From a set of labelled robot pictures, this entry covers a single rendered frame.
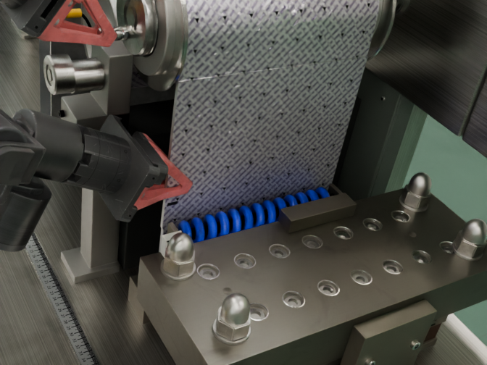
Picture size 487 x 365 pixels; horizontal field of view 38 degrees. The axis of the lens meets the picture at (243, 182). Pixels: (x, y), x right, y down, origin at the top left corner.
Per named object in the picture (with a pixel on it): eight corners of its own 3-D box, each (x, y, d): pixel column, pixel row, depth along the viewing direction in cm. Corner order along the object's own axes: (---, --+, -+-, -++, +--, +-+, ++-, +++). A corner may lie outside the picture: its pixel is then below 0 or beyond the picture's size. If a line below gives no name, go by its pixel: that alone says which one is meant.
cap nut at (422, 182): (393, 197, 89) (403, 168, 86) (414, 191, 91) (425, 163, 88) (412, 214, 87) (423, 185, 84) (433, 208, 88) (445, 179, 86)
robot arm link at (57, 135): (32, 122, 59) (10, 94, 63) (-2, 192, 60) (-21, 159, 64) (100, 143, 64) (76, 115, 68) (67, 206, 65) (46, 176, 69)
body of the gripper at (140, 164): (132, 225, 68) (67, 212, 63) (94, 166, 75) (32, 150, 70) (166, 171, 66) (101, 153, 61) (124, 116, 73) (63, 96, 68)
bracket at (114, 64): (56, 259, 90) (56, 38, 72) (105, 248, 93) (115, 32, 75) (70, 285, 86) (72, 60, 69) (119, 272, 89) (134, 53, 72)
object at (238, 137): (160, 226, 78) (176, 79, 67) (327, 185, 90) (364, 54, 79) (161, 229, 78) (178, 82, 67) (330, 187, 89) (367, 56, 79)
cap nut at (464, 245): (445, 244, 83) (457, 214, 80) (467, 237, 84) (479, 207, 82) (467, 263, 80) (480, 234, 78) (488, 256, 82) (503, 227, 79)
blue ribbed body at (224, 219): (169, 240, 79) (171, 216, 77) (321, 200, 90) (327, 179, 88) (182, 259, 77) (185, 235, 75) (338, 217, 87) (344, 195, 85)
